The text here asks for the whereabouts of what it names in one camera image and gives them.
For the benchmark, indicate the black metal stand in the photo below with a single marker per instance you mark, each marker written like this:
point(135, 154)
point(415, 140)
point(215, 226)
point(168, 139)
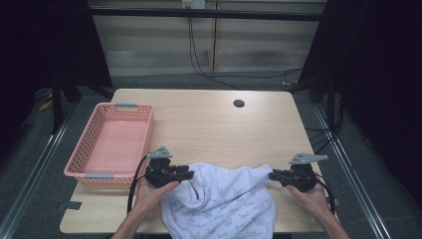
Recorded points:
point(57, 106)
point(330, 99)

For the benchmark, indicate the dark round table grommet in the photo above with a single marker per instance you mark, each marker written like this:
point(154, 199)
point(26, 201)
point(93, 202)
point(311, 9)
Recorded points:
point(239, 103)

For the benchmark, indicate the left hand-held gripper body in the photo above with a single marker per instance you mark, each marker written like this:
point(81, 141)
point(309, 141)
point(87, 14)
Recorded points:
point(159, 174)

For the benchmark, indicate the black horizontal bar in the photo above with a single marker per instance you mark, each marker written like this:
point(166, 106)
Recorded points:
point(199, 14)

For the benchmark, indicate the yellow floor object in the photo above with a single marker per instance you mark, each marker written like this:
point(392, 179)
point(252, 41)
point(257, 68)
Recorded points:
point(45, 105)

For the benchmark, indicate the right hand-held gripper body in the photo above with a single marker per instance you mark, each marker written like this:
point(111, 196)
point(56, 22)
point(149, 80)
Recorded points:
point(302, 177)

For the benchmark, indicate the black curtain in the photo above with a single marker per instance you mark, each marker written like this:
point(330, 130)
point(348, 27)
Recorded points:
point(40, 43)
point(381, 66)

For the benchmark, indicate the metal floor rail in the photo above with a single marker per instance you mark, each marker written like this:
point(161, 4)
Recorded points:
point(36, 166)
point(351, 186)

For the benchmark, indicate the black tape piece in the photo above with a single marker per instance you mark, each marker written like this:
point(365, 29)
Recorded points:
point(73, 205)

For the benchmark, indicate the person's right hand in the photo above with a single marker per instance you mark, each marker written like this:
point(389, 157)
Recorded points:
point(313, 200)

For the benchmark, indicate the pink plastic basket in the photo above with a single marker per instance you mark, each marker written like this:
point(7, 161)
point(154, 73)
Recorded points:
point(112, 142)

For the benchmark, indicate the white printed towel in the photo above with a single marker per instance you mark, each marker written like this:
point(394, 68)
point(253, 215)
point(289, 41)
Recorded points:
point(225, 199)

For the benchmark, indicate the person's left hand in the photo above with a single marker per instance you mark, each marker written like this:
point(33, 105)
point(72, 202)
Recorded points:
point(149, 197)

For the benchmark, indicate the white wall socket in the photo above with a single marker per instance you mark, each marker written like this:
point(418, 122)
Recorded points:
point(194, 4)

